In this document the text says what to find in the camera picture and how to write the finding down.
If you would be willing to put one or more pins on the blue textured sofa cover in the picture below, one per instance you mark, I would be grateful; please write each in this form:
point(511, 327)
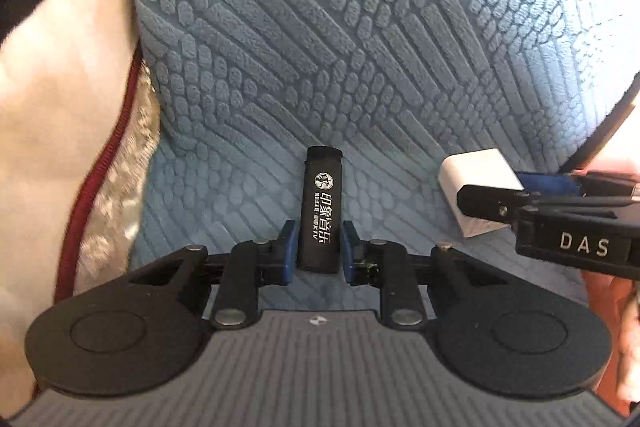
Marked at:
point(247, 86)

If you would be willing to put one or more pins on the person's right hand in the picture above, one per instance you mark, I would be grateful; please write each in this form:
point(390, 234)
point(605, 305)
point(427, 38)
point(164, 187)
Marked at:
point(616, 301)

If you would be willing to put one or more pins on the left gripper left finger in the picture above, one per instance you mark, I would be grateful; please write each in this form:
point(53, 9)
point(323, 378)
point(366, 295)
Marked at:
point(250, 266)

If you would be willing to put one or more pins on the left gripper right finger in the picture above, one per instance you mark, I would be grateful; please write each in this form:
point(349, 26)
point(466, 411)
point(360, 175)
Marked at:
point(388, 267)

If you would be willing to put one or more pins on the black lighter with print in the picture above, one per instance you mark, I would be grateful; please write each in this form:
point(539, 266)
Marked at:
point(321, 214)

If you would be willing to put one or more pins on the pink cardboard box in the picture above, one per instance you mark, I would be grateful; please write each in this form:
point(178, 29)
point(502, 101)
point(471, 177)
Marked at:
point(614, 145)

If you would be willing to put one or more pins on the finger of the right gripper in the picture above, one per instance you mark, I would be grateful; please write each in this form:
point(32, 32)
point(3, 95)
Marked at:
point(591, 183)
point(503, 204)

